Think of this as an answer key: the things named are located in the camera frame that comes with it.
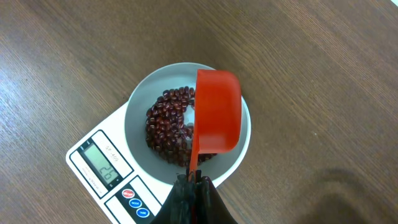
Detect white round bowl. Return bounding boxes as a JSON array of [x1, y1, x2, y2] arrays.
[[124, 62, 251, 185]]

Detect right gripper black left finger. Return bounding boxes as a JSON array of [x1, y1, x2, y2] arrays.
[[150, 174, 195, 224]]

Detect white digital kitchen scale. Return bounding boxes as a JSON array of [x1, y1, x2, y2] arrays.
[[66, 104, 186, 223]]

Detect red beans in bowl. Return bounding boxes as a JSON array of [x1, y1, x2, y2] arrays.
[[145, 86, 218, 168]]

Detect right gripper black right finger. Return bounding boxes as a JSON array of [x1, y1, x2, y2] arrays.
[[195, 176, 237, 224]]

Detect orange measuring scoop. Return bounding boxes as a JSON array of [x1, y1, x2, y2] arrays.
[[188, 69, 242, 181]]

